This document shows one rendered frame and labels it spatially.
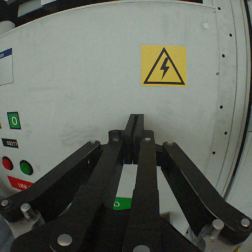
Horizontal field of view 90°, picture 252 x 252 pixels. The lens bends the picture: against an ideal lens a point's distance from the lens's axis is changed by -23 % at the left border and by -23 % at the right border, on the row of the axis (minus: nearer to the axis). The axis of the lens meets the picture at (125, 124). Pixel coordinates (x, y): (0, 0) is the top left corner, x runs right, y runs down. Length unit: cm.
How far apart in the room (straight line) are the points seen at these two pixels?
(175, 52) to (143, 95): 7
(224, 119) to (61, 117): 32
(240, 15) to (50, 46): 38
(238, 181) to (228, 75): 28
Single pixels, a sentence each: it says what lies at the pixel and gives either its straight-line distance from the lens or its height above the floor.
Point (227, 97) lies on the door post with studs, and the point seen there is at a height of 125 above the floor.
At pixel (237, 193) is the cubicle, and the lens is 51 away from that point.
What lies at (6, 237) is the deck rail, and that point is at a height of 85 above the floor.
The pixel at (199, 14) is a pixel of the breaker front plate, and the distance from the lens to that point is 22.
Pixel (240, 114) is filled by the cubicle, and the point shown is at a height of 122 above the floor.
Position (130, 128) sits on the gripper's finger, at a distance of 15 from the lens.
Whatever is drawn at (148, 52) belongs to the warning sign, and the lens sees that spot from 20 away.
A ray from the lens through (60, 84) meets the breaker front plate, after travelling 23.
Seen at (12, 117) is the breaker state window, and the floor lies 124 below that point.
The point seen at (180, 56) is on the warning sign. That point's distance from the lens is 20.
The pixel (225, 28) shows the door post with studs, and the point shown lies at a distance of 38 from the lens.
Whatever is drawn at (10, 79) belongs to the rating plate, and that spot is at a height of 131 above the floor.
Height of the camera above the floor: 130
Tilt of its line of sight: 19 degrees down
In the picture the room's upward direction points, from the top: 2 degrees counter-clockwise
